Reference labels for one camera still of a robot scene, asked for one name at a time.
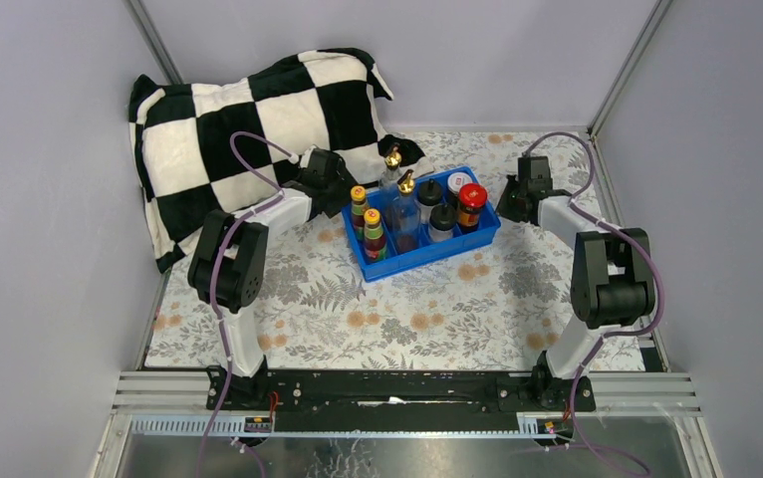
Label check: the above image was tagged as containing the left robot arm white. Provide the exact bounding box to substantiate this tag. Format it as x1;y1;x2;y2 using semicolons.
187;148;357;409

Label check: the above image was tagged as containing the yellow cap sauce bottle front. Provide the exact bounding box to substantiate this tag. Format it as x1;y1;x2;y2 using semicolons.
363;208;387;263

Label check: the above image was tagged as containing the white lid brown sauce jar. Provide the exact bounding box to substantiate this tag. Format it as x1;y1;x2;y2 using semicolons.
445;171;472;207

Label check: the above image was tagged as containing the red lid chili sauce jar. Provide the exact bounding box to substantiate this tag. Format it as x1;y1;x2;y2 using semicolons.
457;183;488;234

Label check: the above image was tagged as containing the black lid shaker jar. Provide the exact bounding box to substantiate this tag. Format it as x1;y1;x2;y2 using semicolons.
416;179;443;224
427;203;456;243

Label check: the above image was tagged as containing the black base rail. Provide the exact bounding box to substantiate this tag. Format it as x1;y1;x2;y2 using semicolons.
205;365;597;432

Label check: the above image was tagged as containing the floral tablecloth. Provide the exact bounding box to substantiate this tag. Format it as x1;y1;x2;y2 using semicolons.
143;130;646;371

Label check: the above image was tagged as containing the glass oil bottle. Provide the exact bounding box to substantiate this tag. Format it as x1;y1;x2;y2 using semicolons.
390;169;420;254
379;142;402;200

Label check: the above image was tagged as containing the black lid shaker jar front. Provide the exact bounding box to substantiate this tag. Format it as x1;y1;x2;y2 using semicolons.
427;203;456;243

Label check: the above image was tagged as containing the black white checkered blanket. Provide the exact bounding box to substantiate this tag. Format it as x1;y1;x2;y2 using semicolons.
128;48;433;272

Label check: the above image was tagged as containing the glass oil bottle front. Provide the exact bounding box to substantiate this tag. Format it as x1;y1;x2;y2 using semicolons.
379;142;402;200

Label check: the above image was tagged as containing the blue plastic divided bin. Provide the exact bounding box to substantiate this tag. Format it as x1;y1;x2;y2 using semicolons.
341;166;500;282

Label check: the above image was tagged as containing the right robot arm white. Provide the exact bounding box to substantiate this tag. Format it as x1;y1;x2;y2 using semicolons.
497;155;656;410

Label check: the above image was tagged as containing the yellow cap sauce bottle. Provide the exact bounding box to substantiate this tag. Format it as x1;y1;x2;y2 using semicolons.
350;185;369;242
363;208;387;263

